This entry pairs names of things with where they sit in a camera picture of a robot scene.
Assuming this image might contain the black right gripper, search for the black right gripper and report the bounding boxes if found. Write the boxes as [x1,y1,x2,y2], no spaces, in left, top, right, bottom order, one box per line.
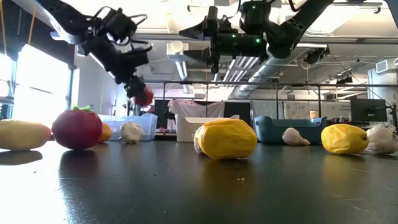
[178,6,270,75]

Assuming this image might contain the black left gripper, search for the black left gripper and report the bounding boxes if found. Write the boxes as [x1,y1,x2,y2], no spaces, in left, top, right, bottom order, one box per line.
[80,34,153,99]

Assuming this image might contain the red toy tomato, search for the red toy tomato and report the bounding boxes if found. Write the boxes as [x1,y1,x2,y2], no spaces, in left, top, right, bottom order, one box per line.
[133,86,154,106]
[51,105,103,151]

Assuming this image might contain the white toy garlic bulb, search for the white toy garlic bulb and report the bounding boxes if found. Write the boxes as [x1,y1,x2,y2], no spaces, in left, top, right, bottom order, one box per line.
[192,128,205,156]
[364,123,398,156]
[119,121,145,144]
[282,127,312,147]

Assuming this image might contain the yellow toy lemon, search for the yellow toy lemon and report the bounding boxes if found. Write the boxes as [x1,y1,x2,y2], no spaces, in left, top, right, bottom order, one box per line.
[320,123,370,156]
[195,118,259,161]
[98,123,114,144]

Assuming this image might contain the pale yellow potato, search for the pale yellow potato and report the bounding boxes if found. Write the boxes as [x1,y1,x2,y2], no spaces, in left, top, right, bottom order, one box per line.
[0,119,52,152]

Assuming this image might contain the white pendant lamp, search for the white pendant lamp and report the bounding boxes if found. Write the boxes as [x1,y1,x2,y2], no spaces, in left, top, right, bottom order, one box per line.
[165,39,190,62]

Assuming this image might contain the clear plastic basket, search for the clear plastic basket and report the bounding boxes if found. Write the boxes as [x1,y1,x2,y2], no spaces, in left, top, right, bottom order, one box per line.
[97,113,159,141]

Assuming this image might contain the white hanging cloth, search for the white hanging cloth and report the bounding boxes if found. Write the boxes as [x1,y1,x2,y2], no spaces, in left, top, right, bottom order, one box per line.
[167,98,226,119]

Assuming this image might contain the white plastic basket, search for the white plastic basket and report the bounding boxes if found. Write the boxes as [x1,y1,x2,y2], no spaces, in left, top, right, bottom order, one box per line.
[175,114,241,144]

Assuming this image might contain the white ceiling light bar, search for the white ceiling light bar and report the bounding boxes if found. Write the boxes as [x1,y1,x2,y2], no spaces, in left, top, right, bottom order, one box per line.
[49,30,82,42]

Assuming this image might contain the blue-grey plastic basket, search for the blue-grey plastic basket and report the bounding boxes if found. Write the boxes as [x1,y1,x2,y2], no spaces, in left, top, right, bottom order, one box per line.
[253,115,328,145]

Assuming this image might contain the black table mat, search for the black table mat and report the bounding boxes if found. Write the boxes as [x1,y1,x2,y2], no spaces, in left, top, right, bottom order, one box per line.
[0,133,398,224]

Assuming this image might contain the black pipe rack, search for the black pipe rack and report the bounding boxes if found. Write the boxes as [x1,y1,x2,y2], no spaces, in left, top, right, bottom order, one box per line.
[162,80,398,119]

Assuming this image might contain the black monitor on stand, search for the black monitor on stand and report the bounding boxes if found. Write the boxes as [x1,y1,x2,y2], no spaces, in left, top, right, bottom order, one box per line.
[349,98,389,123]

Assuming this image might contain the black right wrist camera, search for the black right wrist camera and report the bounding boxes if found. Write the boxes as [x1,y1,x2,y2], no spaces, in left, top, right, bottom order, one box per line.
[238,0,272,35]

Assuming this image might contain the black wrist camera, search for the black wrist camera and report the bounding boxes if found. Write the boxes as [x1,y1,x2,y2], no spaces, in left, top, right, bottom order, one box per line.
[102,7,139,44]
[238,0,272,35]

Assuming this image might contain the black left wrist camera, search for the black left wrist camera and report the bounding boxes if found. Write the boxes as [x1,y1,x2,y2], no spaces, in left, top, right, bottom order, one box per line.
[102,7,139,44]

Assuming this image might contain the yellow strap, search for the yellow strap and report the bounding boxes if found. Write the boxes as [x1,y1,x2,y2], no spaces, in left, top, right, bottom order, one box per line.
[27,6,37,47]

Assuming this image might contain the white wall air unit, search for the white wall air unit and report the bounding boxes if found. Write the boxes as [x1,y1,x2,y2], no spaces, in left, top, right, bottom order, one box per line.
[374,58,398,75]

